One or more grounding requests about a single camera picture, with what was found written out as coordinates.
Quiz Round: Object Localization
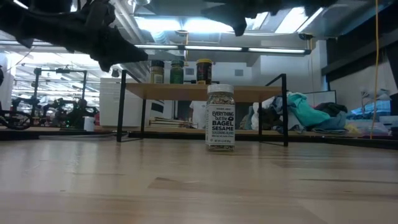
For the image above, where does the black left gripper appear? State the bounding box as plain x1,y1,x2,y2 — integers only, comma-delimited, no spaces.
67,1,149,72

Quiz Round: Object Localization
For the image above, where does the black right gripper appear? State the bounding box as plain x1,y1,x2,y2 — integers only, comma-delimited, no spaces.
200,0,312,37

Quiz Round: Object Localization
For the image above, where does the dark-lidded pale-label spice jar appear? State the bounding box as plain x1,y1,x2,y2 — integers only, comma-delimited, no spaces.
150,60,165,84

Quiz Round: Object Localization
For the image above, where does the yellow-lidded chili seasoning jar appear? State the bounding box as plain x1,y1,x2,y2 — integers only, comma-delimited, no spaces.
195,58,213,85

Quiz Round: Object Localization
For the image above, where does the green-lidded green herb jar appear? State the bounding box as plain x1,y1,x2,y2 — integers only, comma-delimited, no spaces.
170,59,185,85

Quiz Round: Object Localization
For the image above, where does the white-lidded bagel sesame jar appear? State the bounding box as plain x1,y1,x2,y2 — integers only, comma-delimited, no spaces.
205,83,236,152

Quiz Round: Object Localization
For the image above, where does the wooden shelf with black legs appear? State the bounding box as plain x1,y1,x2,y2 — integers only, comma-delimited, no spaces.
116,68,289,147

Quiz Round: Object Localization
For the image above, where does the long ceiling light bar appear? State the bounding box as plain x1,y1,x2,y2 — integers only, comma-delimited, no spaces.
0,39,312,56

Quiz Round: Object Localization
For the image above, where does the white cabinet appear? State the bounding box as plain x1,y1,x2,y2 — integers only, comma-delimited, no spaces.
99,77,175,128

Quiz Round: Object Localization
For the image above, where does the person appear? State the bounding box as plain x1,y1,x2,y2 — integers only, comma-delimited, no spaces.
73,98,94,128
188,100,208,130

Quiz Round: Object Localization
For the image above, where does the small white box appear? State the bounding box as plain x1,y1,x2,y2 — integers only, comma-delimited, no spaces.
81,116,96,131

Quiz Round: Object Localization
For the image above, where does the stack of books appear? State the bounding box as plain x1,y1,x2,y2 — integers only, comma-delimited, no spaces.
148,116,187,129

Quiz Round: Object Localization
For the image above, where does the white cloth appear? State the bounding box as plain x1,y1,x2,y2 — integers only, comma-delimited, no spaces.
251,95,276,131

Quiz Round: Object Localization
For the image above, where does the dark blue plaid cloth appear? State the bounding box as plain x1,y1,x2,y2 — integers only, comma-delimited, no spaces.
266,93,292,131

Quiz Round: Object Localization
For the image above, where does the teal cloth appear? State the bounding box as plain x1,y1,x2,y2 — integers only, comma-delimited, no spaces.
286,92,331,128

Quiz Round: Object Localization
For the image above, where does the dark grey cloth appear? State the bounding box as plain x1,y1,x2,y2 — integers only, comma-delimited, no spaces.
314,101,348,118

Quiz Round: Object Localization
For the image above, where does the blue-grey cloth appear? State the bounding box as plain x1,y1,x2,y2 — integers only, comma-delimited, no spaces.
310,111,348,134

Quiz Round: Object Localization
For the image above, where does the light blue checked cloth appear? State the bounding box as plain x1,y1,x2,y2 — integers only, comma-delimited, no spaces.
347,100,392,121

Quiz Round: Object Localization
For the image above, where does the silver ventilation duct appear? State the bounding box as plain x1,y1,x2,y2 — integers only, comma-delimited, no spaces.
108,0,150,80

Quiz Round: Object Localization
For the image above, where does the black metal stand frame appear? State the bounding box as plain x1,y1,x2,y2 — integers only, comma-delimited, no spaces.
32,67,88,114

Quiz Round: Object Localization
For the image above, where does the black table frame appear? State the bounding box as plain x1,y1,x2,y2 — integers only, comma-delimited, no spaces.
0,128,398,151

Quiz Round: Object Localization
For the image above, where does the yellow cable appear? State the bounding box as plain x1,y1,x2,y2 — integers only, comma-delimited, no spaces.
369,0,381,140

